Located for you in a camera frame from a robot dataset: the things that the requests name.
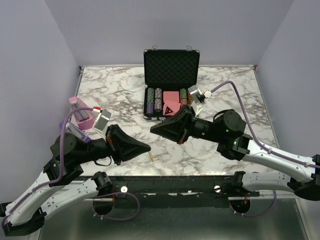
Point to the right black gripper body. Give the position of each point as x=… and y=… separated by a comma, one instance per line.
x=192, y=121

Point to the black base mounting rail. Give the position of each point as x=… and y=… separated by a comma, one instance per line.
x=194, y=191

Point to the grey poker chip stack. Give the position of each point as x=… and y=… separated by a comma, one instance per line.
x=157, y=100

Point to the pink metronome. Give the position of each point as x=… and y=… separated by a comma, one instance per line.
x=83, y=118

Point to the black poker chip case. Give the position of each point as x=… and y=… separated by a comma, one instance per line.
x=169, y=70

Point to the purple metronome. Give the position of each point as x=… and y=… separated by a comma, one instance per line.
x=73, y=129

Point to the aluminium extrusion frame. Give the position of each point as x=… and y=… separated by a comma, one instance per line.
x=268, y=216

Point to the purple poker chip stack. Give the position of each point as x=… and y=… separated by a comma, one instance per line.
x=150, y=108

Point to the green poker chip stack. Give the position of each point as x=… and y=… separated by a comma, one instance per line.
x=150, y=96

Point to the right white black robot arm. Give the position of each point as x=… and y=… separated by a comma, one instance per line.
x=293, y=173

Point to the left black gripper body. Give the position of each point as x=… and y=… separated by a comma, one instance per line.
x=114, y=144

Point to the pink playing card deck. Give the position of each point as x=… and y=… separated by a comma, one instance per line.
x=171, y=96

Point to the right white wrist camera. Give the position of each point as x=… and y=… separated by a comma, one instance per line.
x=199, y=99

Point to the black triangle dealer button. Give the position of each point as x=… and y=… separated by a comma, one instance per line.
x=167, y=111

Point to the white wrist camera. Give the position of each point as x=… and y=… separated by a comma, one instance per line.
x=101, y=122
x=199, y=99

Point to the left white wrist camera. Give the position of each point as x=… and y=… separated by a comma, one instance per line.
x=101, y=122

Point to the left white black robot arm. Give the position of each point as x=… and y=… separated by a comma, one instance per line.
x=28, y=213

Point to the orange poker chip stack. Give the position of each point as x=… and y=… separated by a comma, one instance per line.
x=189, y=98

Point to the yellow key tag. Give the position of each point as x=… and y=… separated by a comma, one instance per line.
x=151, y=156

